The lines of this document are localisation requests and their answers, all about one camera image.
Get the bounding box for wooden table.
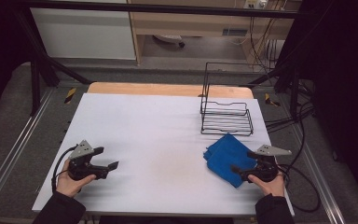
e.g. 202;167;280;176
87;81;255;100

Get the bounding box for person's right hand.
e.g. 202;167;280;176
247;172;286;198

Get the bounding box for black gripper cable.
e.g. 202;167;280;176
276;163;322;215
50;144;79;194

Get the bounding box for white table cover sheet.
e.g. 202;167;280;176
32;92;296;217

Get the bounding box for black frame strut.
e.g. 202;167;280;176
12;8;93;117
247;59;303;121

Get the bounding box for black hanging cables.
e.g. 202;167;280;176
247;16;282;71

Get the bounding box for white power strip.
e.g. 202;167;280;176
243;0;269;9

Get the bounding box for aluminium floor rail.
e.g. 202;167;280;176
291;123;347;224
0;88;56;217

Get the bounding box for black horizontal frame bar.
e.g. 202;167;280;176
18;0;300;19

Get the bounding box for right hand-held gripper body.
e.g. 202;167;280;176
241;144;293;183

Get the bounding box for black wire rack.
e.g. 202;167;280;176
200;62;274;137

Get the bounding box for blue microfibre cloth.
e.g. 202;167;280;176
202;133;259;189

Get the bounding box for black floor cables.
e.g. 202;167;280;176
264;78;316;133

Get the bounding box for light wooden desk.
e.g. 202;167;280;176
126;0;303;65

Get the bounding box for white chair base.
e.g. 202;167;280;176
153;34;186;49

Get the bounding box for person's left hand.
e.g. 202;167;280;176
55;167;97;199

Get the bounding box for black curtain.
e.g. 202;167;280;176
274;0;358;214
0;0;41;120

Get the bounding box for white cabinet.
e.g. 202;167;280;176
30;7;137;61

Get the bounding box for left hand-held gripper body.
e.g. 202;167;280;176
67;139;110;182

